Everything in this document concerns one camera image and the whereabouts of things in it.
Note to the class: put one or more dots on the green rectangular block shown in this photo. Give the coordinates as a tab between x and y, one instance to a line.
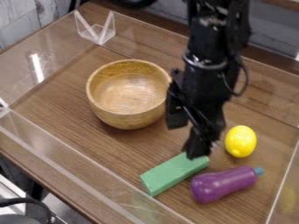
171	172

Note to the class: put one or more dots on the brown wooden bowl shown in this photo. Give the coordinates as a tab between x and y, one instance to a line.
125	92

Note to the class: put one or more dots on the yellow toy lemon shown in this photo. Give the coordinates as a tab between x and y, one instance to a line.
240	141

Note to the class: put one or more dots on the black device with cable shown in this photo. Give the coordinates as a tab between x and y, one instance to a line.
18	216

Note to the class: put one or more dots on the purple toy eggplant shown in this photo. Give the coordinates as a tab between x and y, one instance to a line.
211	186

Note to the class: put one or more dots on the clear acrylic corner bracket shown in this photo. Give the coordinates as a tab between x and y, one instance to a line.
98	34

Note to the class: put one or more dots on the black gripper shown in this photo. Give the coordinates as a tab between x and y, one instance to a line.
196	95

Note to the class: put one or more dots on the clear acrylic tray wall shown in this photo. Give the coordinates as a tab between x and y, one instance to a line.
84	184

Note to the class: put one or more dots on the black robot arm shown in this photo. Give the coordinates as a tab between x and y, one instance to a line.
219	32

